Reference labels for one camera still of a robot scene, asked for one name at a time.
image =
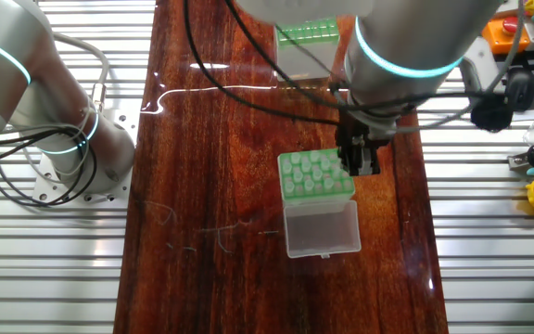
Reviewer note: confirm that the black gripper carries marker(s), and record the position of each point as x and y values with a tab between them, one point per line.
359	137

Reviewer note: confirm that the tall translucent green tip box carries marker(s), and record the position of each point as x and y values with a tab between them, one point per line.
322	232

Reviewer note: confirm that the low green rack tip box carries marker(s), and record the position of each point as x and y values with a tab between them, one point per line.
304	60

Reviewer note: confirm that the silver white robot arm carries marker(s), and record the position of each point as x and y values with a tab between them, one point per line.
410	37

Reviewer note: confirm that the glossy brown wooden board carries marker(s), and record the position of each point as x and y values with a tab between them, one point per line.
225	255

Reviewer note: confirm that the black computer mouse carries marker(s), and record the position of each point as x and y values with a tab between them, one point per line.
524	88

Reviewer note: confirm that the yellow button box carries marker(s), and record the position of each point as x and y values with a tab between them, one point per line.
510	44

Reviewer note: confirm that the red emergency stop button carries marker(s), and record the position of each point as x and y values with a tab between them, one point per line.
510	25

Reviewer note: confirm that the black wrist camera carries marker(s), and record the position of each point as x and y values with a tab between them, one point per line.
492	113

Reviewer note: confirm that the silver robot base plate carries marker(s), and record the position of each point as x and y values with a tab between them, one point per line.
125	123

